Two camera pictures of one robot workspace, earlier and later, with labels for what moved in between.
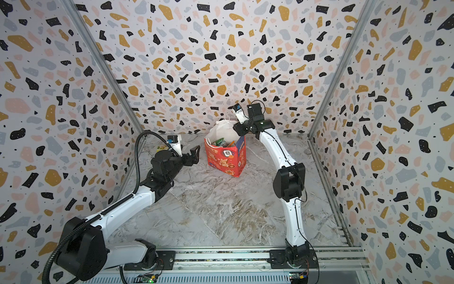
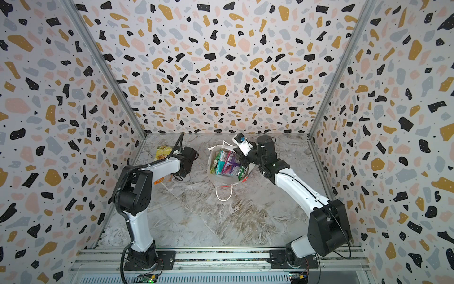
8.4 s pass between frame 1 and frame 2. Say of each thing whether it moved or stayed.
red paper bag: moved
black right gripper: moved
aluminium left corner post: stayed
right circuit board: stayed
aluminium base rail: stayed
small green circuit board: stayed
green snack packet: moved
